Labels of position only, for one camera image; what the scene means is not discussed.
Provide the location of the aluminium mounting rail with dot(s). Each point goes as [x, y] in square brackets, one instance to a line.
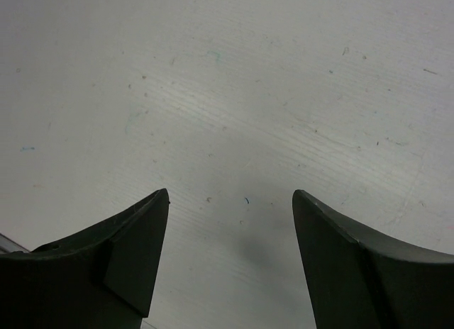
[8, 246]

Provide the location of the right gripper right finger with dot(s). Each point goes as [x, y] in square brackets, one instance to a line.
[358, 277]

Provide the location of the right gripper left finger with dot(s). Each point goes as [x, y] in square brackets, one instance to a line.
[100, 277]

